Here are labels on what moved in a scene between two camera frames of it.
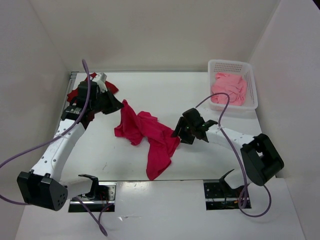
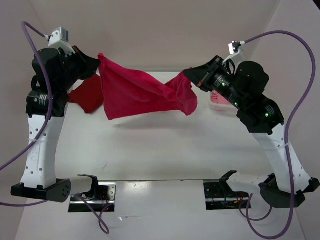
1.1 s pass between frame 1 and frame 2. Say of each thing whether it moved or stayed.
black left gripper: moved
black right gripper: moved
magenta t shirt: moved
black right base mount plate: stayed
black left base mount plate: stayed
